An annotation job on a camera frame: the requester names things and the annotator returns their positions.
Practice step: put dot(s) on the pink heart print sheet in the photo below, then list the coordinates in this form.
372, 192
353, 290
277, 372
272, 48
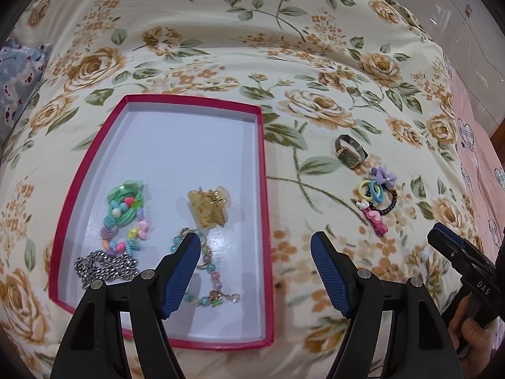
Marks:
477, 154

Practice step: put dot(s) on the blue bear print pillow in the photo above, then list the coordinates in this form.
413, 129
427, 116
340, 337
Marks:
15, 83

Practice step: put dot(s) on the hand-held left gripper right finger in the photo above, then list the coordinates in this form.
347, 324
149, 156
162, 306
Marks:
331, 272

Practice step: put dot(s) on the gold hair claw clip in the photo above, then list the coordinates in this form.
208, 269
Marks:
209, 209

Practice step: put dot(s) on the gold square wristwatch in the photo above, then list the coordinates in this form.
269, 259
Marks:
347, 158

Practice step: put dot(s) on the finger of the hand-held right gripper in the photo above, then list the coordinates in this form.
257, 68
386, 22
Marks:
453, 254
451, 233

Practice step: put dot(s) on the red cardboard box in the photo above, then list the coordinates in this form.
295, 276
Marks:
177, 138

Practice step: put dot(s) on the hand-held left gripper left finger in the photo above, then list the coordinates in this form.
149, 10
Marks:
181, 272

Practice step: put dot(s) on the person's right hand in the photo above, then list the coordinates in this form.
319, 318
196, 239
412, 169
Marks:
481, 347

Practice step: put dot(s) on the floral print blanket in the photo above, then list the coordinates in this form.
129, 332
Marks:
236, 47

